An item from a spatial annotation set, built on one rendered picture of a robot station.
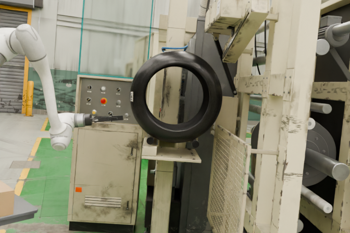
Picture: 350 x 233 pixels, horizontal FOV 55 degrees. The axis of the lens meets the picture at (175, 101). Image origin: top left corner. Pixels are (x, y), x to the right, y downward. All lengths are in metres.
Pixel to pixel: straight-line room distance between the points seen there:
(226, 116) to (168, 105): 0.42
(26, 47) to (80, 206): 1.48
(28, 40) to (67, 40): 9.19
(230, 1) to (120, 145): 1.47
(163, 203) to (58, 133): 0.97
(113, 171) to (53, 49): 8.45
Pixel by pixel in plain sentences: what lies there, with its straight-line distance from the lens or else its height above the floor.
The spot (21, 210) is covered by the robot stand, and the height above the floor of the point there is 0.65.
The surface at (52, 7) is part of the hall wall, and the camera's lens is 11.17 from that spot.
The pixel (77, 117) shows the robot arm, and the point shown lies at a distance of 2.19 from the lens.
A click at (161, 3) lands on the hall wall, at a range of 11.71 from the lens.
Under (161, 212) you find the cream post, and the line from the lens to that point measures 2.61.
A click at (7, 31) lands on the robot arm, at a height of 1.46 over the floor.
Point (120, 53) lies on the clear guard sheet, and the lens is 2.77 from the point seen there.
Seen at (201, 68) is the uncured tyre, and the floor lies 1.36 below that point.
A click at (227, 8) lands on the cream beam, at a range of 1.89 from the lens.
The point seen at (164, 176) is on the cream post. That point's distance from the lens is 2.52.
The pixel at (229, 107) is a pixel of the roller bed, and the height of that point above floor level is 1.12.
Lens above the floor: 1.26
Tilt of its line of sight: 3 degrees down
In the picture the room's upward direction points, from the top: 5 degrees clockwise
